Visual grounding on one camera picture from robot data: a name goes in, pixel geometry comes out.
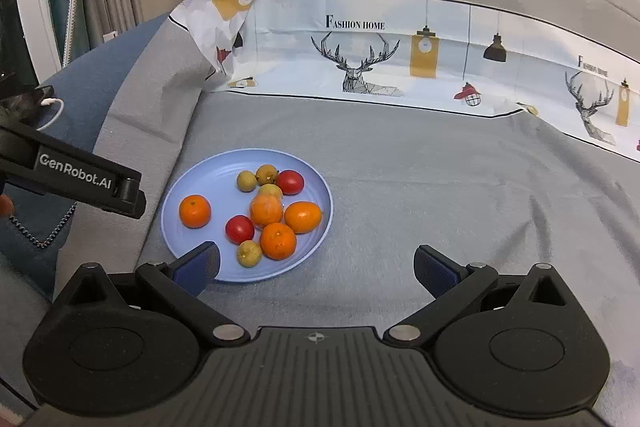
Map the red cherry tomato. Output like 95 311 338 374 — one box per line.
276 170 305 196
225 215 256 245

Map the printed deer pattern cloth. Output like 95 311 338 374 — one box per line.
167 0 640 162

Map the oval mandarin orange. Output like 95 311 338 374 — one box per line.
284 201 323 235

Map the white charging cable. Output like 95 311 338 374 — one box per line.
36 97 65 130

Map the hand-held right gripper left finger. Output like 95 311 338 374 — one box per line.
52 242 251 348

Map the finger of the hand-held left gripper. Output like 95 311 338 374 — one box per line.
115 177 147 221

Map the dotted white strap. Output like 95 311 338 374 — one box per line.
62 0 84 68

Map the metal bead chain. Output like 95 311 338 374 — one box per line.
9 201 77 251

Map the blue plate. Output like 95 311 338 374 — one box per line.
160 148 334 284

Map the black smartphone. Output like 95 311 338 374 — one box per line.
0 88 54 124

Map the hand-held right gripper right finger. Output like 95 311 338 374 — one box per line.
381 245 584 348

